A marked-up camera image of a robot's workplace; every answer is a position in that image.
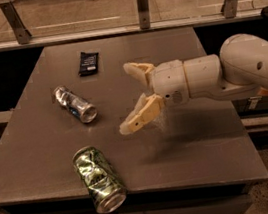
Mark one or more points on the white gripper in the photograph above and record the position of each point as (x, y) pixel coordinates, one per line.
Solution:
(169, 79)

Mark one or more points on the orange tape roll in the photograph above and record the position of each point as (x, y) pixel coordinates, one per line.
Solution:
(263, 92)

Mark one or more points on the crushed silver redbull can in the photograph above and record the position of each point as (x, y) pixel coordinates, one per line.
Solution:
(79, 107)

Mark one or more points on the crushed green can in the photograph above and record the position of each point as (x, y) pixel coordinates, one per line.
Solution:
(105, 187)

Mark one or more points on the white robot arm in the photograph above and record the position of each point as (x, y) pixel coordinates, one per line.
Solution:
(239, 71)

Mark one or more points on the left metal rail bracket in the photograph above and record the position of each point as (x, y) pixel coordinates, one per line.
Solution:
(22, 34)

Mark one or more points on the dark blue snack packet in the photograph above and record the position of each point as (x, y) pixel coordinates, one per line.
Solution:
(88, 64)

